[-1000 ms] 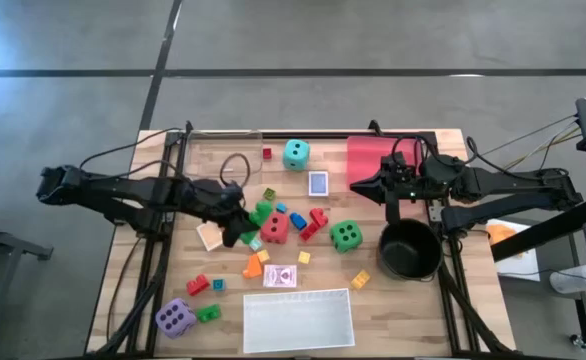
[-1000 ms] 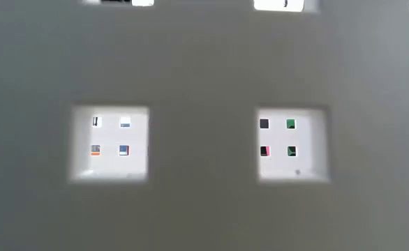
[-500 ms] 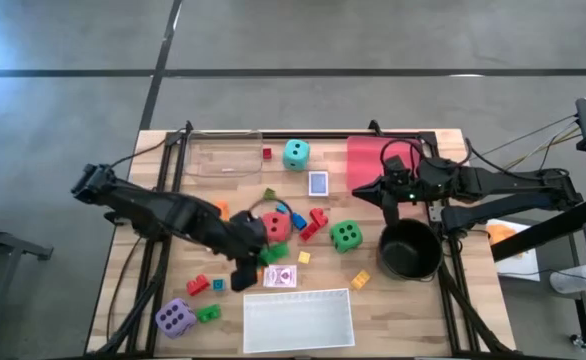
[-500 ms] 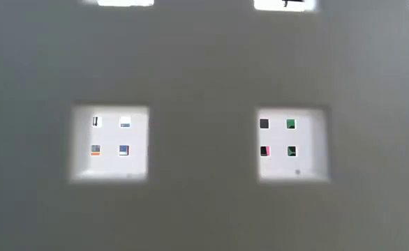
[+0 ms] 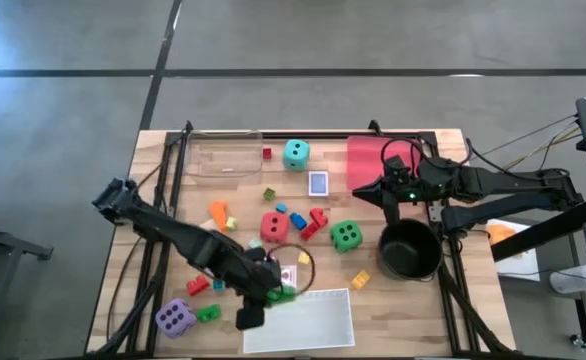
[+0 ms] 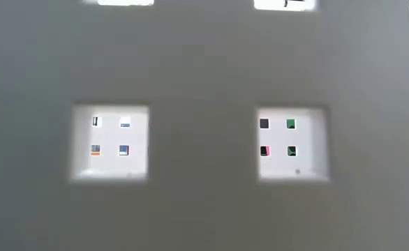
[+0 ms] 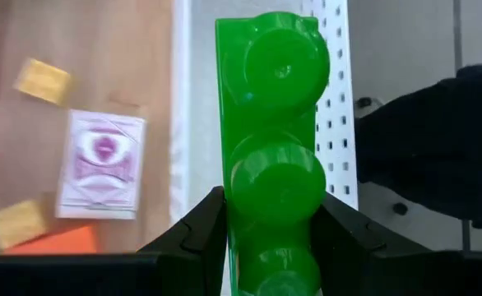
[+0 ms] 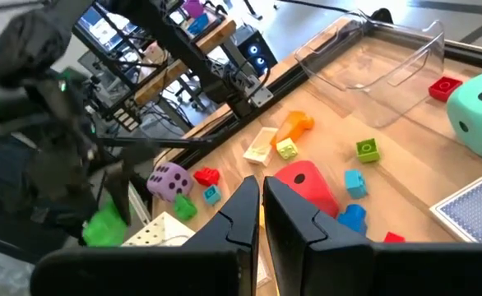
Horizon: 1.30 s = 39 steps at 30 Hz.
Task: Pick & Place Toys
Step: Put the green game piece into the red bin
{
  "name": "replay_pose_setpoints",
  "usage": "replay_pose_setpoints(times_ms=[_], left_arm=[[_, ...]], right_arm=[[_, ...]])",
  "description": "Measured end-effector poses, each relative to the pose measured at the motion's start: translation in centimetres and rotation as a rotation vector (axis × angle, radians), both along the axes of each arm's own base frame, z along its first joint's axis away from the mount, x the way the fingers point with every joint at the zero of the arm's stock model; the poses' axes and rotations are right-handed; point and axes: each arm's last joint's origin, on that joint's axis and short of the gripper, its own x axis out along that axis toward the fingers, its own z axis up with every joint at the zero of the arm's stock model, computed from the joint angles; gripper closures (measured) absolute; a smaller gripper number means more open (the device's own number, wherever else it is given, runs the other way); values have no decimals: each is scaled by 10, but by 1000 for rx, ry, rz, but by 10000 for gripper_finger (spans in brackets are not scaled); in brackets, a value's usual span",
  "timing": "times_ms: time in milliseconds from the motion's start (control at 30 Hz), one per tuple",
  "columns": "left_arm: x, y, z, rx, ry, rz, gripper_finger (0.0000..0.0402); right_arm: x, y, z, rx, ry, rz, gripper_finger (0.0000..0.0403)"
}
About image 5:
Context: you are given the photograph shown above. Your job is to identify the white mesh basket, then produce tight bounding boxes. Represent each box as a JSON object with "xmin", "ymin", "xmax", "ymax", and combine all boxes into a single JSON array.
[{"xmin": 242, "ymin": 288, "xmax": 356, "ymax": 355}]

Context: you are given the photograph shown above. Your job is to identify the yellow and black floor wires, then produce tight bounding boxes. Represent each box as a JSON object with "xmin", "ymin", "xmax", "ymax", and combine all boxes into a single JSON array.
[{"xmin": 467, "ymin": 113, "xmax": 583, "ymax": 174}]

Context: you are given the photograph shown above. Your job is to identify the teal foam die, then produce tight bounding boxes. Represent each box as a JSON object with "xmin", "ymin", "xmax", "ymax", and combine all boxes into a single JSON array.
[{"xmin": 281, "ymin": 138, "xmax": 312, "ymax": 172}]

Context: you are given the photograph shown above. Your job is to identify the black stand beam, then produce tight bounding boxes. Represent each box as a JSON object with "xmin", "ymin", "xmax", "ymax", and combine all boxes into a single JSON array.
[{"xmin": 490, "ymin": 197, "xmax": 586, "ymax": 263}]

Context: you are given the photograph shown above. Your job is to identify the orange large block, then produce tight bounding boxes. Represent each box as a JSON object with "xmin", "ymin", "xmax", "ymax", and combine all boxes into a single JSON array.
[{"xmin": 208, "ymin": 199, "xmax": 231, "ymax": 234}]

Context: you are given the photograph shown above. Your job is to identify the yellow two-stud brick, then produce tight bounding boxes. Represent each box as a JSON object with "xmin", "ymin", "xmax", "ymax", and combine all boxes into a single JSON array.
[{"xmin": 349, "ymin": 269, "xmax": 372, "ymax": 291}]

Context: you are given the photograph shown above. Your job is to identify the black metal cart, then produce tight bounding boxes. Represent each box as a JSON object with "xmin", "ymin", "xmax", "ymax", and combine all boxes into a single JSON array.
[{"xmin": 0, "ymin": 213, "xmax": 55, "ymax": 360}]

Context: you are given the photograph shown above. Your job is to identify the purple foam die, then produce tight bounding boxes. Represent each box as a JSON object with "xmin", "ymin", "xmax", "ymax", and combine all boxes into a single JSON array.
[{"xmin": 154, "ymin": 298, "xmax": 198, "ymax": 340}]

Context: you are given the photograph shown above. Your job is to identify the red large stud block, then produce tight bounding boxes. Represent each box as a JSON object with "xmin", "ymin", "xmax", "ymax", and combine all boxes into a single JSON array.
[
  {"xmin": 308, "ymin": 207, "xmax": 330, "ymax": 229},
  {"xmin": 186, "ymin": 274, "xmax": 211, "ymax": 297}
]

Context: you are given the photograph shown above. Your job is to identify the clear plastic tray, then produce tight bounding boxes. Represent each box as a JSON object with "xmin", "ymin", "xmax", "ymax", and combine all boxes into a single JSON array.
[{"xmin": 185, "ymin": 129, "xmax": 265, "ymax": 179}]

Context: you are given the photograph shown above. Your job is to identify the thin brown cable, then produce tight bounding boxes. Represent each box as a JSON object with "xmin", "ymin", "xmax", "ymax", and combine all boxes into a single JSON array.
[{"xmin": 105, "ymin": 234, "xmax": 147, "ymax": 346}]

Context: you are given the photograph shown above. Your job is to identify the orange object on paper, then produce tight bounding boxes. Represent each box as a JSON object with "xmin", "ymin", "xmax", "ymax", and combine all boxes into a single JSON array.
[{"xmin": 486, "ymin": 223, "xmax": 520, "ymax": 247}]

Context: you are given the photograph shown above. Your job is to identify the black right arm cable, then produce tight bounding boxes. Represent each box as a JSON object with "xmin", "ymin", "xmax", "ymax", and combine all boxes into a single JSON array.
[{"xmin": 380, "ymin": 137, "xmax": 572, "ymax": 181}]

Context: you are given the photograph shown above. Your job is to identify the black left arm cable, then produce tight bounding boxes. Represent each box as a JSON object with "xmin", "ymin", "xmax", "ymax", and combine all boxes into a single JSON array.
[{"xmin": 265, "ymin": 243, "xmax": 317, "ymax": 296}]

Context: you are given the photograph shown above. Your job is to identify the white crumpled bag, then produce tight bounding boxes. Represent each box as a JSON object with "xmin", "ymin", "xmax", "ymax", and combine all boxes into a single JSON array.
[{"xmin": 549, "ymin": 266, "xmax": 586, "ymax": 296}]

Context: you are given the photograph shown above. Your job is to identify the black cooking pot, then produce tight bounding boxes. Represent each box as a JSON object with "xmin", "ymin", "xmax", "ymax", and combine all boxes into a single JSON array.
[{"xmin": 376, "ymin": 218, "xmax": 445, "ymax": 282}]

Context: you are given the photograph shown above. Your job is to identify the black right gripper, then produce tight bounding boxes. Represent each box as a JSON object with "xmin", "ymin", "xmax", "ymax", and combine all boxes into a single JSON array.
[{"xmin": 351, "ymin": 172, "xmax": 427, "ymax": 227}]

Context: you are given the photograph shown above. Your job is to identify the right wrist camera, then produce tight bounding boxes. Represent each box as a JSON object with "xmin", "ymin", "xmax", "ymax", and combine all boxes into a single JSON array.
[{"xmin": 385, "ymin": 154, "xmax": 412, "ymax": 180}]

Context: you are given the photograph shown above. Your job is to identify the red foam die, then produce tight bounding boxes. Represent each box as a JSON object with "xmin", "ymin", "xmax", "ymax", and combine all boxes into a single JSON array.
[{"xmin": 260, "ymin": 212, "xmax": 291, "ymax": 245}]

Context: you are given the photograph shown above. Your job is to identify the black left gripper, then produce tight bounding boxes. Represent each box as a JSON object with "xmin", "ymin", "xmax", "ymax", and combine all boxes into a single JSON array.
[{"xmin": 236, "ymin": 246, "xmax": 285, "ymax": 332}]

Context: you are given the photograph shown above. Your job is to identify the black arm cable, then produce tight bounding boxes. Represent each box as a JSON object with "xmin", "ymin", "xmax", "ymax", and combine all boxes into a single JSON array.
[
  {"xmin": 265, "ymin": 243, "xmax": 317, "ymax": 296},
  {"xmin": 380, "ymin": 137, "xmax": 572, "ymax": 181}
]

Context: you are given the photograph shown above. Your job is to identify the white paper sheet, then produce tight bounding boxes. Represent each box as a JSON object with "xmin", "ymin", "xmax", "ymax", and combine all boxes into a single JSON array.
[{"xmin": 485, "ymin": 218, "xmax": 542, "ymax": 282}]

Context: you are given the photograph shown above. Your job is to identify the blue playing card deck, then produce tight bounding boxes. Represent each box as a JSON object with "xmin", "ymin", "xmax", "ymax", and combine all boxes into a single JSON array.
[{"xmin": 307, "ymin": 170, "xmax": 330, "ymax": 197}]

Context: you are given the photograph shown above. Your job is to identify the green foam die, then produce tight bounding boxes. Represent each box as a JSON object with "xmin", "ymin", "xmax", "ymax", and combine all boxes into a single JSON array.
[{"xmin": 329, "ymin": 219, "xmax": 364, "ymax": 254}]

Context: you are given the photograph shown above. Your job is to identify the pink plastic bin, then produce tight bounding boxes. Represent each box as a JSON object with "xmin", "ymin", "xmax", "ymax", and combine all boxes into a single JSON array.
[{"xmin": 345, "ymin": 135, "xmax": 423, "ymax": 192}]

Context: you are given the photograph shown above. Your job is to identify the long green brick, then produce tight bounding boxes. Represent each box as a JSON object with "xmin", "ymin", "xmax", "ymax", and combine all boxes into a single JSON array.
[{"xmin": 265, "ymin": 285, "xmax": 298, "ymax": 307}]

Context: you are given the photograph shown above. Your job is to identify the green large stud block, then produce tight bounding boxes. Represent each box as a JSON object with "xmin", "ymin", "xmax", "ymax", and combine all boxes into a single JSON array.
[{"xmin": 195, "ymin": 303, "xmax": 222, "ymax": 324}]

